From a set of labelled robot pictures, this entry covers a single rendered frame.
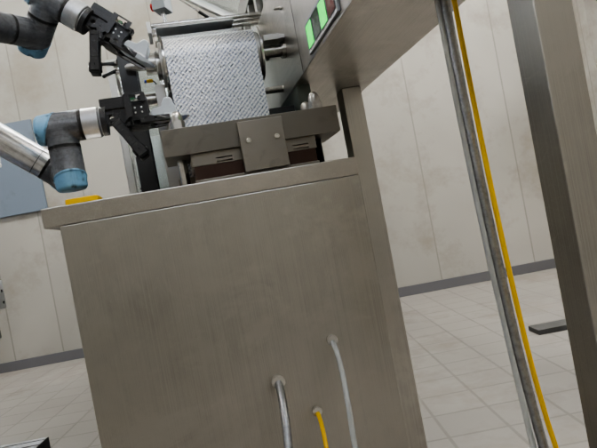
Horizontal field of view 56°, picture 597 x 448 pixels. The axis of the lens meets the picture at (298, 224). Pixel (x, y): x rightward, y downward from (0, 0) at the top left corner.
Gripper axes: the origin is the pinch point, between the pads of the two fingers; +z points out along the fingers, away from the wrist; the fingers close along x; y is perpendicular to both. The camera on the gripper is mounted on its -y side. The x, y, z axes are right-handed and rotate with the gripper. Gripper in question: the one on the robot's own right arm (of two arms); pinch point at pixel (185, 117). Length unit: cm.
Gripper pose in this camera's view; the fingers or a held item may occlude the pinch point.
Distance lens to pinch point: 148.0
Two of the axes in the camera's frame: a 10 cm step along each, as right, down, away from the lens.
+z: 9.6, -1.8, 1.9
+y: -1.9, -9.8, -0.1
